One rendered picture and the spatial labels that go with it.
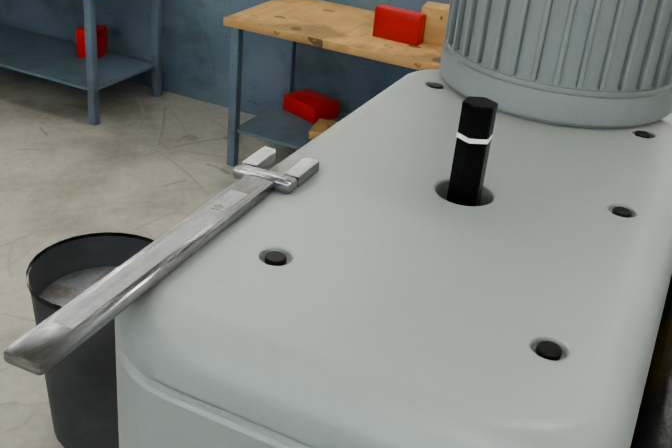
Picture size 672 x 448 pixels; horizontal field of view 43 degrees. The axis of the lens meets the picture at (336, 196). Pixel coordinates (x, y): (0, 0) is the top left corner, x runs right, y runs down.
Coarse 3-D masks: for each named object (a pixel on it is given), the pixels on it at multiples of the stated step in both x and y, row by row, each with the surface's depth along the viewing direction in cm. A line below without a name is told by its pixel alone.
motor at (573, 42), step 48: (480, 0) 66; (528, 0) 62; (576, 0) 61; (624, 0) 60; (480, 48) 66; (528, 48) 64; (576, 48) 62; (624, 48) 63; (480, 96) 67; (528, 96) 65; (576, 96) 64; (624, 96) 64
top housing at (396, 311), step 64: (384, 128) 61; (448, 128) 63; (512, 128) 64; (576, 128) 65; (640, 128) 66; (320, 192) 51; (384, 192) 52; (512, 192) 54; (576, 192) 54; (640, 192) 55; (192, 256) 43; (256, 256) 44; (320, 256) 44; (384, 256) 45; (448, 256) 46; (512, 256) 46; (576, 256) 47; (640, 256) 48; (128, 320) 40; (192, 320) 39; (256, 320) 39; (320, 320) 39; (384, 320) 40; (448, 320) 40; (512, 320) 41; (576, 320) 41; (640, 320) 42; (128, 384) 41; (192, 384) 38; (256, 384) 37; (320, 384) 36; (384, 384) 36; (448, 384) 36; (512, 384) 36; (576, 384) 37; (640, 384) 39
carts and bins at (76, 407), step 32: (64, 256) 287; (96, 256) 294; (128, 256) 295; (32, 288) 271; (64, 288) 281; (96, 352) 260; (64, 384) 269; (96, 384) 266; (64, 416) 277; (96, 416) 273
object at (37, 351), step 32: (256, 160) 53; (224, 192) 48; (256, 192) 49; (288, 192) 50; (192, 224) 45; (224, 224) 46; (160, 256) 42; (96, 288) 39; (128, 288) 39; (64, 320) 36; (96, 320) 37; (32, 352) 34; (64, 352) 35
